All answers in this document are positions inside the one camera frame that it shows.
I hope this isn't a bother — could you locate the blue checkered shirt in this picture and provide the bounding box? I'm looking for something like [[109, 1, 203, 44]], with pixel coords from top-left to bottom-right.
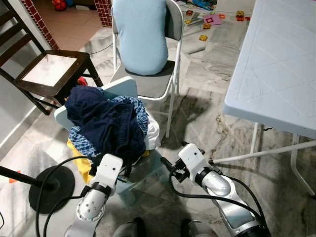
[[68, 95, 150, 158]]

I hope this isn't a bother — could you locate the silver black robot left leg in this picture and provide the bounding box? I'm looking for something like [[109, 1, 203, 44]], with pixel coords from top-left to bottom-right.
[[113, 217, 147, 237]]

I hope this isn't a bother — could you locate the silver black robot leg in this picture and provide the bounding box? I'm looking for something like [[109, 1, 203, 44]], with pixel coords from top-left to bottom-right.
[[180, 219, 219, 237], [113, 217, 147, 237]]

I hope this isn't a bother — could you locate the silver black robot right leg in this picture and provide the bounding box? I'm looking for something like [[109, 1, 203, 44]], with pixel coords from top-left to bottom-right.
[[180, 219, 219, 237]]

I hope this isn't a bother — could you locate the black round stand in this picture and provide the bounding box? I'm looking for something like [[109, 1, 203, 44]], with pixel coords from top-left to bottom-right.
[[0, 165, 76, 214]]

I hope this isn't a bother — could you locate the light blue child chair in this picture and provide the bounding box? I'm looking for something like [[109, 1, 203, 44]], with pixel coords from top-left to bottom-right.
[[53, 77, 171, 205]]

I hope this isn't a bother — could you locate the light blue cloth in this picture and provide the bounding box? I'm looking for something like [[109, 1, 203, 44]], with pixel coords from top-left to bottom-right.
[[111, 0, 169, 76]]

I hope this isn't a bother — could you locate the grey white folding chair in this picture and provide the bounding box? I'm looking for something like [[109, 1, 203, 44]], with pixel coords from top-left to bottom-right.
[[110, 0, 184, 139]]

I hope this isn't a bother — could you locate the light blue plastic table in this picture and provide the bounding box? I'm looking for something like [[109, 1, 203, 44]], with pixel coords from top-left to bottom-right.
[[212, 0, 316, 196]]

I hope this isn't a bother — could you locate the pink toy tile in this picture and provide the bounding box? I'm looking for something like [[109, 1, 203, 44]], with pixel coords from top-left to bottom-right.
[[203, 14, 223, 25]]

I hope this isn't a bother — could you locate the red ball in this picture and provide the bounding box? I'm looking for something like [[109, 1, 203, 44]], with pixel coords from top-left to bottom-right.
[[52, 0, 67, 11]]

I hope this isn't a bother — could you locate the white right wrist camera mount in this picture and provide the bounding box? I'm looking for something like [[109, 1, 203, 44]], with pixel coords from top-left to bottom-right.
[[178, 143, 214, 183]]

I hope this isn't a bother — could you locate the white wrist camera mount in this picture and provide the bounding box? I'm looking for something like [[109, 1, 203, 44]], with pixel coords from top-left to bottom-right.
[[89, 153, 124, 191], [178, 143, 214, 183]]

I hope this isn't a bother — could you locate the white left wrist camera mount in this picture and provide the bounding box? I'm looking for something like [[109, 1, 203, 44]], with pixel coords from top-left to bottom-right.
[[89, 153, 124, 191]]

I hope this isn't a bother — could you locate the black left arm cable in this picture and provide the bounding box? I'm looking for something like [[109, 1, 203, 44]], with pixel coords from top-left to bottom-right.
[[43, 195, 87, 237], [35, 156, 107, 237]]

